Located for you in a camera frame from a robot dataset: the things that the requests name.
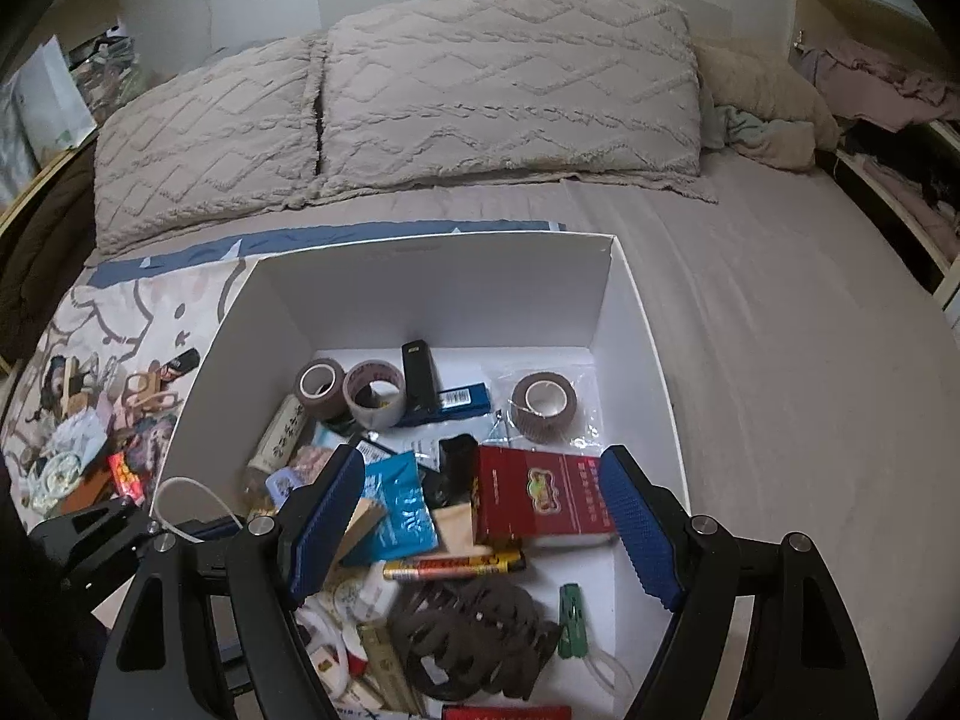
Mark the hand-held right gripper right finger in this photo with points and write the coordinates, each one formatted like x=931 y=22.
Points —
x=641 y=525

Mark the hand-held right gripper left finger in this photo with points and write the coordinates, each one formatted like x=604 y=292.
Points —
x=330 y=525

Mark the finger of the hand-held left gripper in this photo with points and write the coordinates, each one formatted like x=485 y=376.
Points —
x=214 y=526

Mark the white tube loop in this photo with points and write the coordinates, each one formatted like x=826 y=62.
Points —
x=187 y=478

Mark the green clothes peg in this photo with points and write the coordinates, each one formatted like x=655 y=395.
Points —
x=571 y=619

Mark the black lighter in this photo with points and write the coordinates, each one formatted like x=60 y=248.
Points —
x=418 y=382

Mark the white shoe box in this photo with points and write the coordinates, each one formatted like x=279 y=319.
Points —
x=450 y=300

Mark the brown leather pouch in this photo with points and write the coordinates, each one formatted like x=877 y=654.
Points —
x=86 y=491

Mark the blue foil packet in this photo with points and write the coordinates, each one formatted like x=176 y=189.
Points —
x=397 y=502

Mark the white round jar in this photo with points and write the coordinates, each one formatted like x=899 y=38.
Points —
x=360 y=592

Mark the patterned fabric pouch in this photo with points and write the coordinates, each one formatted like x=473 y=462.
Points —
x=56 y=476

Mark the red snack packet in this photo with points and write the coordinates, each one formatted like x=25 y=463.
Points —
x=124 y=476

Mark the cream tube bottle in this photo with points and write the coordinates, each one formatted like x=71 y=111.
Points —
x=281 y=435

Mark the dark floral hair claw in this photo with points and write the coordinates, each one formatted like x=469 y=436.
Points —
x=56 y=382
x=150 y=442

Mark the crumpled white tissue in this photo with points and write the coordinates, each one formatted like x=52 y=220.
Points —
x=79 y=435

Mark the beige tape roll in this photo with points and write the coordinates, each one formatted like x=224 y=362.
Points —
x=375 y=420

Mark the red box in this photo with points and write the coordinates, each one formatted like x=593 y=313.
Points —
x=525 y=502

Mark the brown paper piece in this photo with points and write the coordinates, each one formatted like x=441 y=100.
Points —
x=454 y=532

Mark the yellow marker pen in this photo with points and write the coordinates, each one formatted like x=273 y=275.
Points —
x=450 y=566

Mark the black pouch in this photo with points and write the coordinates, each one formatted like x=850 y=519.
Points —
x=454 y=465

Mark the wrapped brown tape roll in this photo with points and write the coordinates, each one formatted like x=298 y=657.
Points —
x=544 y=427

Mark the rose gold scissors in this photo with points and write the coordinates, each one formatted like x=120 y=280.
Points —
x=150 y=390

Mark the clear plastic clip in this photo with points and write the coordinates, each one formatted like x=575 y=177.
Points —
x=600 y=673

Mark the yellow flat ruler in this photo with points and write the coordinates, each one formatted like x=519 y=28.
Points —
x=390 y=667

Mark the wooden stick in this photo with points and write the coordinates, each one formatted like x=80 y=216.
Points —
x=73 y=390

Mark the small black tube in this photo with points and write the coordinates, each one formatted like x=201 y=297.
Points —
x=180 y=361

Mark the blue flat box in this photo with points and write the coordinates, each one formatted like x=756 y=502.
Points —
x=465 y=397

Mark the red flat packet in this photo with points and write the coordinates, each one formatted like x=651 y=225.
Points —
x=506 y=712

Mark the cartoon printed blanket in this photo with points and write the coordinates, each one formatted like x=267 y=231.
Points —
x=150 y=300

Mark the bed with beige sheet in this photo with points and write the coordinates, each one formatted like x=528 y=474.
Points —
x=750 y=277

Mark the brown folded quilt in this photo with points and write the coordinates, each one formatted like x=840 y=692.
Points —
x=45 y=262

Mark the beige knitted pillow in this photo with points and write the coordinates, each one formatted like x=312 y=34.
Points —
x=510 y=82
x=210 y=135

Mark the grey-green cloth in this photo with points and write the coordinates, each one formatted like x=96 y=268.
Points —
x=739 y=127

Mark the white tote bag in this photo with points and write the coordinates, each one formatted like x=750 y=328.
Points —
x=56 y=101

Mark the dark clothes pile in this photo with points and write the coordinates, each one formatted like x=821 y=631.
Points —
x=877 y=139

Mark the beige plush blanket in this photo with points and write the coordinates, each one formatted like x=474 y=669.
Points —
x=765 y=82

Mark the clear box of clutter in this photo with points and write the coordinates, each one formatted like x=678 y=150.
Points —
x=105 y=64

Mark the pink clothes pile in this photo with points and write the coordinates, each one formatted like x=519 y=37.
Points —
x=862 y=82

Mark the grey headboard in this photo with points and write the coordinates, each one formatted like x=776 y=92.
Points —
x=709 y=19

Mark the wall niche shelf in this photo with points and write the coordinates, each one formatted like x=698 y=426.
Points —
x=892 y=210

